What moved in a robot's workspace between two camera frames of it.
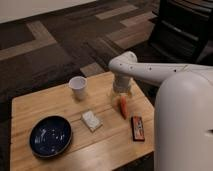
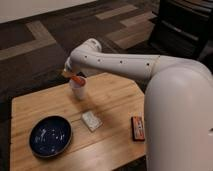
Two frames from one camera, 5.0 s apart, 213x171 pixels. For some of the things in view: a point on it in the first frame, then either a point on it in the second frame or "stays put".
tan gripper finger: x=113 y=97 -> x=66 y=74
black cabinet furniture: x=182 y=27 stays put
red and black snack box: x=138 y=130 stays put
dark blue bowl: x=50 y=136 stays put
